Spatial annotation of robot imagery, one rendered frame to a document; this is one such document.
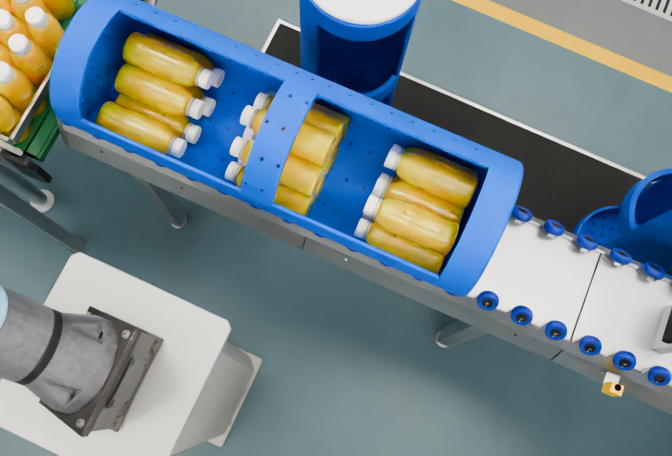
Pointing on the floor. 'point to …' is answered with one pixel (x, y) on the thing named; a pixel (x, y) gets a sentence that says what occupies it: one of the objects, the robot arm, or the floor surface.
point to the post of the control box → (38, 220)
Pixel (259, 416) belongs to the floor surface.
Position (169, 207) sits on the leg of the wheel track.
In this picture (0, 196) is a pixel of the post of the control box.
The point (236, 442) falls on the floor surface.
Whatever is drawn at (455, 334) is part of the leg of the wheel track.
